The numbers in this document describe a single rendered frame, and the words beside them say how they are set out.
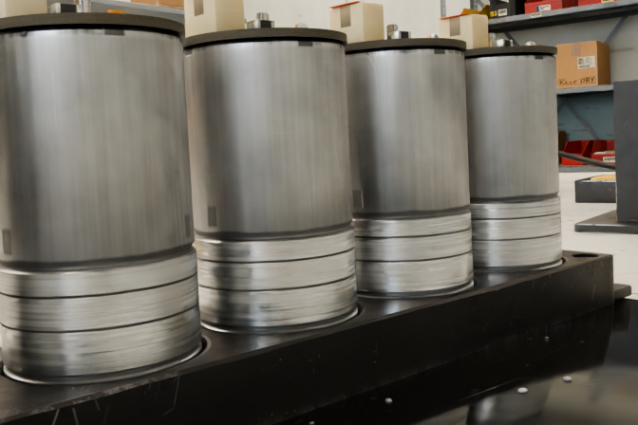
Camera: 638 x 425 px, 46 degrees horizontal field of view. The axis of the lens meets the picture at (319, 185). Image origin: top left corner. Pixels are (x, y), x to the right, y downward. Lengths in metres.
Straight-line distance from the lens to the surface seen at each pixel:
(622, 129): 0.36
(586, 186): 0.49
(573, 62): 4.56
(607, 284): 0.16
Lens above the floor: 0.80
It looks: 4 degrees down
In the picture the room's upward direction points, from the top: 3 degrees counter-clockwise
